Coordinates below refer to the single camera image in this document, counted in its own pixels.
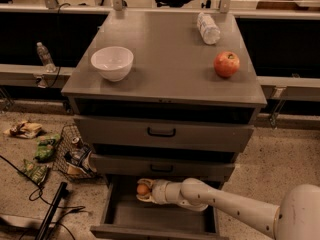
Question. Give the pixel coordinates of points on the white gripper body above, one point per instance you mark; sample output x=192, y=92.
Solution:
x=160, y=191

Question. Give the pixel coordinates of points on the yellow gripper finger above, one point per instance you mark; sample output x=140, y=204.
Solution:
x=147, y=198
x=148, y=182

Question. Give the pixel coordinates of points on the small orange fruit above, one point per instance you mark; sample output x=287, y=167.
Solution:
x=142, y=189

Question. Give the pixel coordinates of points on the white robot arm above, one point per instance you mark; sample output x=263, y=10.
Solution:
x=297, y=217

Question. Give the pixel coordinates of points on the grey open bottom drawer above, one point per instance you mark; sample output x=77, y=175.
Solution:
x=127, y=218

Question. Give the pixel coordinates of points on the grey middle drawer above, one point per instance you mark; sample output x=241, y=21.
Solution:
x=161, y=168

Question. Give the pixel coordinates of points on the grey top drawer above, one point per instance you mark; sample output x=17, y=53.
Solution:
x=164, y=134

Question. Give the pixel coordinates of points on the grey drawer cabinet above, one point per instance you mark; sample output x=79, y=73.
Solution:
x=172, y=78

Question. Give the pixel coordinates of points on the blue snack bag in basket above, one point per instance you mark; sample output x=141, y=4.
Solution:
x=79, y=158

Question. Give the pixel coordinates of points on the soda can in basket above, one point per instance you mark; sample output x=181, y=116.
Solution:
x=76, y=142

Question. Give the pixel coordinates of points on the green chip bag upper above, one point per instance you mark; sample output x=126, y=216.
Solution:
x=46, y=146

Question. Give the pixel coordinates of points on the green chip bag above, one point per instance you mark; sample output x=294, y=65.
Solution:
x=34, y=172
x=46, y=146

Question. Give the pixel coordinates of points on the green chip bag lower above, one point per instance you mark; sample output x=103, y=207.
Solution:
x=34, y=172

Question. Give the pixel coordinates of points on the black bar on floor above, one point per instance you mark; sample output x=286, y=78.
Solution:
x=62, y=190

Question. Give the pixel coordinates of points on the white bowl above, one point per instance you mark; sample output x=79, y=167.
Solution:
x=113, y=63

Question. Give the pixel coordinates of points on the brown snack wrapper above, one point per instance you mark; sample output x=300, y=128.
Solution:
x=25, y=130

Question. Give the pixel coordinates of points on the red apple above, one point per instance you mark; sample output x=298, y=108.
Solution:
x=226, y=64

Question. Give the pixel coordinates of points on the standing clear water bottle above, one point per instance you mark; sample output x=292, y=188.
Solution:
x=46, y=58

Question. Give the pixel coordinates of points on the lying clear water bottle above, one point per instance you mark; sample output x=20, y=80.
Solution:
x=208, y=29

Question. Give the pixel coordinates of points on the wire mesh basket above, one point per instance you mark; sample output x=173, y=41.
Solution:
x=72, y=174

